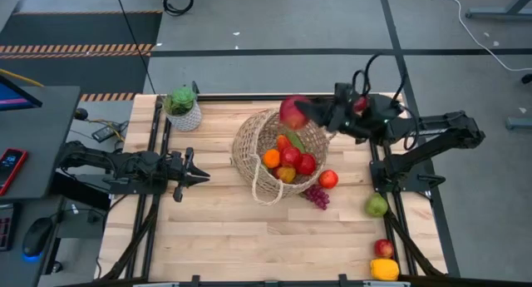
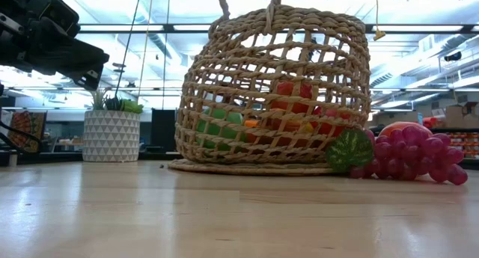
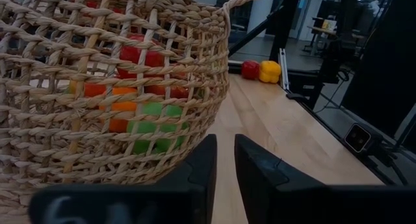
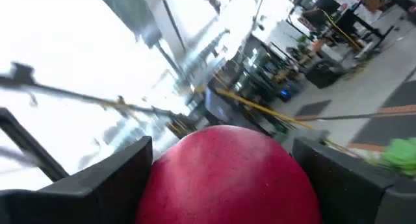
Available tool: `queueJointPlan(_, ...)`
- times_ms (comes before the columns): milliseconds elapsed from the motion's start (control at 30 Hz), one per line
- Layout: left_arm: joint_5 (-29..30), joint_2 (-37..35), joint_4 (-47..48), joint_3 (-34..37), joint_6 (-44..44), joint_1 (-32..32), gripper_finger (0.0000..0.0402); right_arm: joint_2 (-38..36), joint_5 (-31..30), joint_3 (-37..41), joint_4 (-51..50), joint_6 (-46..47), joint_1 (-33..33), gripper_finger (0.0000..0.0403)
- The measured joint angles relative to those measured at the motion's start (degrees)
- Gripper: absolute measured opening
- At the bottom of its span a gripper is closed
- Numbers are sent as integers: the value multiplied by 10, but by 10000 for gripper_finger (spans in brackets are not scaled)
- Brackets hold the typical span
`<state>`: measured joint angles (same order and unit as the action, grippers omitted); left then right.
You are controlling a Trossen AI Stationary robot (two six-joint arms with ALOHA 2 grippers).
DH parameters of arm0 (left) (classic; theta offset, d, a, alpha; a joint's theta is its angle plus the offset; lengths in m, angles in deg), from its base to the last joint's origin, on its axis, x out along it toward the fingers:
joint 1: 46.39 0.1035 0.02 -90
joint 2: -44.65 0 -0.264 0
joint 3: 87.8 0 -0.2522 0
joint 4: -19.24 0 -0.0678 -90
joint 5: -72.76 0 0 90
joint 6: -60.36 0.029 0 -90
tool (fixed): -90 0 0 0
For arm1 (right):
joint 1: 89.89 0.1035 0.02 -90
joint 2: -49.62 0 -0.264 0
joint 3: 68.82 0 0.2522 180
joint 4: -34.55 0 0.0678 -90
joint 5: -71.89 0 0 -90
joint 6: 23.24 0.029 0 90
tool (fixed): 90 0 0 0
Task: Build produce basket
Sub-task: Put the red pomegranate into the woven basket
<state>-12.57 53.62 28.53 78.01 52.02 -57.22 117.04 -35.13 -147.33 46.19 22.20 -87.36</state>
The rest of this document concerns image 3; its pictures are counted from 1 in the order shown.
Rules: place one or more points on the yellow bell pepper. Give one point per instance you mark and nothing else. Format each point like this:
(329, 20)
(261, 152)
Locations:
(270, 71)

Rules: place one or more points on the green bell pepper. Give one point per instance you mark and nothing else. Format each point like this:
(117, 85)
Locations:
(152, 109)

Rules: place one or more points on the black table-level camera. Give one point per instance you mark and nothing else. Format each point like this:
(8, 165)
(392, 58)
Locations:
(357, 138)

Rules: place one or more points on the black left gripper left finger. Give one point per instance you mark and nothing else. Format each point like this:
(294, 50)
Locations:
(201, 162)

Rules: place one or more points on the orange fruit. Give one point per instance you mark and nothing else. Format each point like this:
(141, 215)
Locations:
(122, 106)

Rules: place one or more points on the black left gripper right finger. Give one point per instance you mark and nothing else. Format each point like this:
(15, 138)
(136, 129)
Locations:
(266, 191)

